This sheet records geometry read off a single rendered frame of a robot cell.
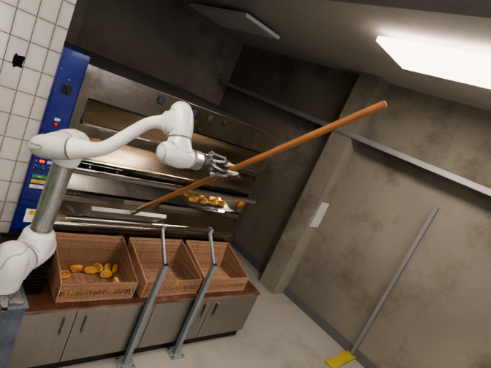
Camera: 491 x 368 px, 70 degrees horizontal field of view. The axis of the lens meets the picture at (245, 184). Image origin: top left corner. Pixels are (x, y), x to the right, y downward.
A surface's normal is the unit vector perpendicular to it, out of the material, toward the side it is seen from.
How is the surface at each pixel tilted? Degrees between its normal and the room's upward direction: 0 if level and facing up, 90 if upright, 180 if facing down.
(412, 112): 90
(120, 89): 90
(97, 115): 70
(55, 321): 90
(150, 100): 90
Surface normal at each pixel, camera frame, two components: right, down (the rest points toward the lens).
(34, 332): 0.58, 0.42
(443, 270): -0.68, -0.13
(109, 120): 0.68, 0.09
